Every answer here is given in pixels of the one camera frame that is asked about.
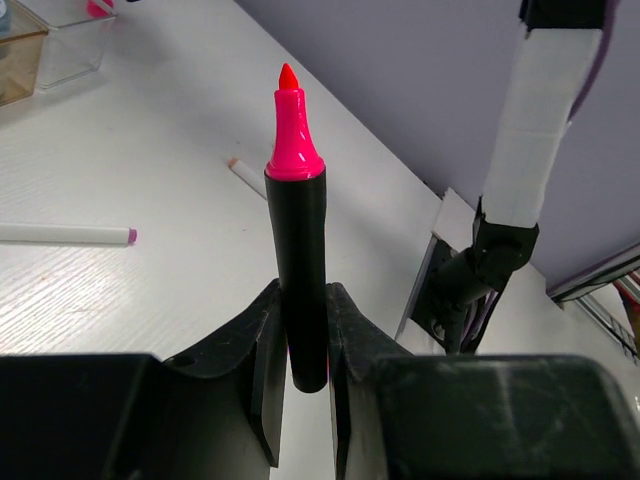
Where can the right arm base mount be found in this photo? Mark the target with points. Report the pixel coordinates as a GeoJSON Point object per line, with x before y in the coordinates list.
{"type": "Point", "coordinates": [453, 299]}

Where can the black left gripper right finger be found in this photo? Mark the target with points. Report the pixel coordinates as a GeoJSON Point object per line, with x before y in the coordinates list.
{"type": "Point", "coordinates": [397, 415]}

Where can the purple-capped white marker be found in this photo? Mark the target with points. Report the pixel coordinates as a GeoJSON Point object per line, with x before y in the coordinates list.
{"type": "Point", "coordinates": [65, 234]}

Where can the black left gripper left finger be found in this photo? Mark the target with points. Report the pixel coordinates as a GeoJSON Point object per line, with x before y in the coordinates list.
{"type": "Point", "coordinates": [212, 411]}

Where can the pink highlighter cap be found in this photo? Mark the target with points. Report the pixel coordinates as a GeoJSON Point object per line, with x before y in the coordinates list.
{"type": "Point", "coordinates": [100, 8]}

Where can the black pink highlighter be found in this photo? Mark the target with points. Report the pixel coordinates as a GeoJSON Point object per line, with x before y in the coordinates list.
{"type": "Point", "coordinates": [295, 178]}

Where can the clear plastic bin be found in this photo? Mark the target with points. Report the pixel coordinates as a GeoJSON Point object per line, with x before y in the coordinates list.
{"type": "Point", "coordinates": [75, 43]}

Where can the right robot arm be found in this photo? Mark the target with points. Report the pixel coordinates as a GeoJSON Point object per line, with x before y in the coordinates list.
{"type": "Point", "coordinates": [562, 48]}

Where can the peach-capped white marker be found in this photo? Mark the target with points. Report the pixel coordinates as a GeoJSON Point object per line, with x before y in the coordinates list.
{"type": "Point", "coordinates": [248, 176]}

